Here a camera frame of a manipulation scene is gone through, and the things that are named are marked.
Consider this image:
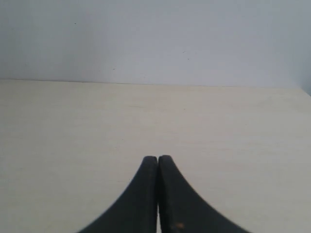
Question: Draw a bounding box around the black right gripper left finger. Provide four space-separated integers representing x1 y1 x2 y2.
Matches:
80 156 158 233

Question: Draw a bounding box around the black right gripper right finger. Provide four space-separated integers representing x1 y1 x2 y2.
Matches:
158 155 245 233

